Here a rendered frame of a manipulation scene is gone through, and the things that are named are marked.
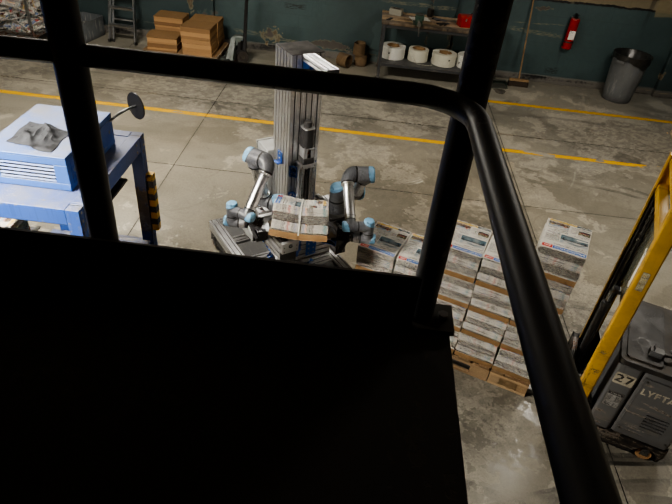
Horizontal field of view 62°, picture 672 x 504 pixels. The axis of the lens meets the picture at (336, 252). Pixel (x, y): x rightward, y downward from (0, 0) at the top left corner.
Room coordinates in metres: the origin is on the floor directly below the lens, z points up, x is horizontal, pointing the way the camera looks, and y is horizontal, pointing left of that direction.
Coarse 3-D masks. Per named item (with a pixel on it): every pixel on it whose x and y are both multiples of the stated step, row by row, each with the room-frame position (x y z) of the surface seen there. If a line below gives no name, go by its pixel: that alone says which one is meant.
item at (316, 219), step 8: (312, 200) 3.32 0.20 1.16; (320, 200) 3.33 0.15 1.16; (312, 208) 3.08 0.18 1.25; (320, 208) 3.09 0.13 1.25; (312, 216) 3.06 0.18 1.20; (320, 216) 3.07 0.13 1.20; (328, 216) 3.09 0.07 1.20; (304, 224) 3.04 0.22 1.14; (312, 224) 3.04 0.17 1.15; (320, 224) 3.04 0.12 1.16; (304, 232) 3.02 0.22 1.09; (312, 232) 3.02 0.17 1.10; (320, 232) 3.03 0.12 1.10
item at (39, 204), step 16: (128, 144) 3.11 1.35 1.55; (112, 160) 2.89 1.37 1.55; (128, 160) 3.01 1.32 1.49; (112, 176) 2.77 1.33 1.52; (0, 192) 2.45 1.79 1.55; (16, 192) 2.46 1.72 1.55; (32, 192) 2.48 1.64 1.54; (48, 192) 2.49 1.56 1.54; (64, 192) 2.51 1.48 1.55; (0, 208) 2.35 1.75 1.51; (16, 208) 2.35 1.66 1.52; (32, 208) 2.35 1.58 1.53; (48, 208) 2.35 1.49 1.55; (64, 208) 2.36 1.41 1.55; (64, 224) 2.35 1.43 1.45
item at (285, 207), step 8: (280, 200) 3.16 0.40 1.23; (288, 200) 3.20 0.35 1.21; (296, 200) 3.27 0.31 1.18; (280, 208) 3.07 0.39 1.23; (288, 208) 3.07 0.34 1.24; (296, 208) 3.07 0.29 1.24; (272, 216) 3.04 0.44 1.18; (280, 216) 3.05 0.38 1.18; (288, 216) 3.05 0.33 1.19; (272, 224) 3.03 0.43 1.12; (280, 224) 3.03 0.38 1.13; (288, 224) 3.03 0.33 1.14
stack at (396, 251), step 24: (384, 240) 3.41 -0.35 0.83; (408, 240) 3.44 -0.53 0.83; (360, 264) 3.30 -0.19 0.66; (384, 264) 3.23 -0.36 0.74; (408, 264) 3.17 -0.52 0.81; (456, 288) 3.04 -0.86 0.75; (480, 288) 2.99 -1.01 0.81; (456, 312) 3.02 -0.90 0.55; (504, 312) 2.91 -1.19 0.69; (456, 336) 3.00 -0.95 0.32
